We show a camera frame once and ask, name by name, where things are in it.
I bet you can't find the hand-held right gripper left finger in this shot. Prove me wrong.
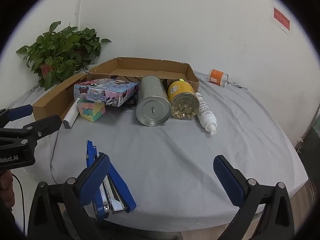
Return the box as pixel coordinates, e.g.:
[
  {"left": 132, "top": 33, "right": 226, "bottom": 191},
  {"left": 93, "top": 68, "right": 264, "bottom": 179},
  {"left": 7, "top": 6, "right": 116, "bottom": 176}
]
[{"left": 27, "top": 152, "right": 111, "bottom": 240}]

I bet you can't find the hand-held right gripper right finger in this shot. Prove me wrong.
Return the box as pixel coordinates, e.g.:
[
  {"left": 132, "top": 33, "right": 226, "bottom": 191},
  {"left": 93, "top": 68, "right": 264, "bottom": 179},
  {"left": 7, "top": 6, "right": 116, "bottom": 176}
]
[{"left": 213, "top": 155, "right": 295, "bottom": 240}]

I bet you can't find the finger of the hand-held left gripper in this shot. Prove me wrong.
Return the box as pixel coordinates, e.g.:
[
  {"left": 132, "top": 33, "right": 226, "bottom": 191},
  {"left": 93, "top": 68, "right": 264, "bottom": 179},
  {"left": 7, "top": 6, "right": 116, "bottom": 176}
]
[
  {"left": 0, "top": 104, "right": 34, "bottom": 128},
  {"left": 0, "top": 115, "right": 62, "bottom": 143}
]

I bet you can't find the blue stapler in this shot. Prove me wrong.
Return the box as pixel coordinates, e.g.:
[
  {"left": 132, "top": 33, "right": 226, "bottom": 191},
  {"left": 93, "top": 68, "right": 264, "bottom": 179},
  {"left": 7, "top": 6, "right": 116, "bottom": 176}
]
[{"left": 86, "top": 140, "right": 137, "bottom": 222}]

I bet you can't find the colourful printed box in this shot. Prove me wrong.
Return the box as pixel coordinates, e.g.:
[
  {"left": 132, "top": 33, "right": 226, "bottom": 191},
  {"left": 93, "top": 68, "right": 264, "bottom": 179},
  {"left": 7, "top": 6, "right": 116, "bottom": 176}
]
[{"left": 74, "top": 79, "right": 139, "bottom": 107}]

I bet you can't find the yellow packet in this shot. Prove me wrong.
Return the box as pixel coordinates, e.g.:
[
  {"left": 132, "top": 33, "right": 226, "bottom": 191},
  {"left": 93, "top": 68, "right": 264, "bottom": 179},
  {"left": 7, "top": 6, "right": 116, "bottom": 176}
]
[{"left": 167, "top": 79, "right": 200, "bottom": 120}]

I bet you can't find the silver metal can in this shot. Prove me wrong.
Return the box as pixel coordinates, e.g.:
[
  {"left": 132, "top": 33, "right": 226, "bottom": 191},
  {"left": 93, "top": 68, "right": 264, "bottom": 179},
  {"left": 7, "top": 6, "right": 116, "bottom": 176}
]
[{"left": 135, "top": 75, "right": 172, "bottom": 127}]

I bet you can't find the brown cardboard box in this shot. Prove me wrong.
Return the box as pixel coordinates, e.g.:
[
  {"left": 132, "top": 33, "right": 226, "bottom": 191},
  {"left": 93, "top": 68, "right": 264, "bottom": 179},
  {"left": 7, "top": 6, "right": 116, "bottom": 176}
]
[{"left": 87, "top": 57, "right": 200, "bottom": 93}]

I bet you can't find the white cylinder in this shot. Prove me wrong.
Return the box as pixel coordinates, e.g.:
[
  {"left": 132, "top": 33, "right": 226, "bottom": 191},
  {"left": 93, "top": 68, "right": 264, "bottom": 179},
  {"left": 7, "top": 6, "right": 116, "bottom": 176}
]
[{"left": 62, "top": 99, "right": 80, "bottom": 130}]

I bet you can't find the brown cardboard box lid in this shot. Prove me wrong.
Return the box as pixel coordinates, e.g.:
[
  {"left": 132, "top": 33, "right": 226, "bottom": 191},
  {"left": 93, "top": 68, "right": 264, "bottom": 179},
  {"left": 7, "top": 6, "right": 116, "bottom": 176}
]
[{"left": 32, "top": 73, "right": 88, "bottom": 122}]

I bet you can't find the red plant pot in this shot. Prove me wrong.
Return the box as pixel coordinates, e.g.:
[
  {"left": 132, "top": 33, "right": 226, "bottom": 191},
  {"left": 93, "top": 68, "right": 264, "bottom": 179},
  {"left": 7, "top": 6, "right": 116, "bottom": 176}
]
[{"left": 39, "top": 64, "right": 54, "bottom": 79}]

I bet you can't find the pastel cube puzzle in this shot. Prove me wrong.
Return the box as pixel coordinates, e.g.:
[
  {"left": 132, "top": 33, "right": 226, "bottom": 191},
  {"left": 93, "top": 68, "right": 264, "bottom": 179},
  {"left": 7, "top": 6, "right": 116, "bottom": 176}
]
[{"left": 77, "top": 99, "right": 107, "bottom": 123}]

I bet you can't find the grey table cloth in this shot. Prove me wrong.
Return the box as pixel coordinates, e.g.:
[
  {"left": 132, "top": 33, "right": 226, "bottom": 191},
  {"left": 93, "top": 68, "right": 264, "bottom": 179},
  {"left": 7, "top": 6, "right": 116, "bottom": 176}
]
[{"left": 7, "top": 70, "right": 309, "bottom": 233}]

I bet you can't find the white plastic bottle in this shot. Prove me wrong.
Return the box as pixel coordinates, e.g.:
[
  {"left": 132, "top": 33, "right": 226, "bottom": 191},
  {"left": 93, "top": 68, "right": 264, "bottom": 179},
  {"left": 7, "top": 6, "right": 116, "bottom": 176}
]
[{"left": 195, "top": 92, "right": 217, "bottom": 135}]

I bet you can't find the green potted plant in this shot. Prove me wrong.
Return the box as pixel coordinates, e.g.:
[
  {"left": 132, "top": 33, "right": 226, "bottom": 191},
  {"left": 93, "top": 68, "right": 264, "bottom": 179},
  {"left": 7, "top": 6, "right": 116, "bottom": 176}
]
[{"left": 15, "top": 21, "right": 112, "bottom": 91}]

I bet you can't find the dark cabinet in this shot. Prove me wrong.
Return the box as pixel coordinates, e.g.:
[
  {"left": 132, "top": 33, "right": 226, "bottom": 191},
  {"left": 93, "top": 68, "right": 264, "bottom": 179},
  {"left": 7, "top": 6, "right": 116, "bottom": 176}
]
[{"left": 295, "top": 105, "right": 320, "bottom": 180}]

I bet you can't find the orange tape dispenser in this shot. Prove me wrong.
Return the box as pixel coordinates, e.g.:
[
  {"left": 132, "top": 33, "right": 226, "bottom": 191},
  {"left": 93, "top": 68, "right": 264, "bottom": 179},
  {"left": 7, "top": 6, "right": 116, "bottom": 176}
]
[{"left": 208, "top": 69, "right": 229, "bottom": 87}]

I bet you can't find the thin black cable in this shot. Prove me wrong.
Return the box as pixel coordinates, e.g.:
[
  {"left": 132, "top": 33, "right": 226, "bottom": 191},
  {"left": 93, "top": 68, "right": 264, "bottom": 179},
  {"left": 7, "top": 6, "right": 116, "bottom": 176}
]
[{"left": 50, "top": 129, "right": 60, "bottom": 184}]

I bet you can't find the thick black cable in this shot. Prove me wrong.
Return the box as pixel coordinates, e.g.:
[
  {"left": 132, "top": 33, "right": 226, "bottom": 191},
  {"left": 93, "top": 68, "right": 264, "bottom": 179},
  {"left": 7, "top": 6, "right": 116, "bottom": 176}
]
[{"left": 11, "top": 174, "right": 27, "bottom": 235}]

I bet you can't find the red wall notice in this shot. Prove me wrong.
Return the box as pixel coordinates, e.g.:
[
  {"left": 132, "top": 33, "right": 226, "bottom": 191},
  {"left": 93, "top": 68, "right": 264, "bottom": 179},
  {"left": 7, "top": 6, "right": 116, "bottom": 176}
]
[{"left": 273, "top": 7, "right": 291, "bottom": 35}]

